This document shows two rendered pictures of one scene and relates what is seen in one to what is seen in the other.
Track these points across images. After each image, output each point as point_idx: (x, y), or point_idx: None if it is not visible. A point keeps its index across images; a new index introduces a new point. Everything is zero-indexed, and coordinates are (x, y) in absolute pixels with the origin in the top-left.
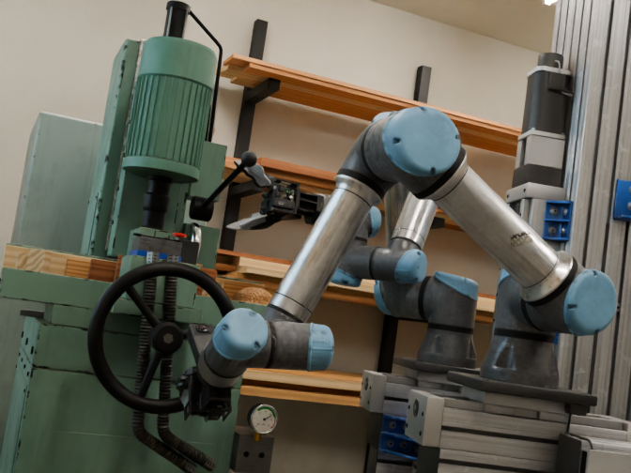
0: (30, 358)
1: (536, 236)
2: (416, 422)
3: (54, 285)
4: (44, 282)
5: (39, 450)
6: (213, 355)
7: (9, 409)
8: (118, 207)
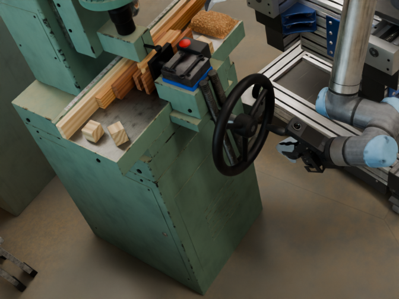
0: (133, 171)
1: None
2: (377, 60)
3: (143, 140)
4: (138, 145)
5: (178, 204)
6: (363, 166)
7: (58, 160)
8: (80, 25)
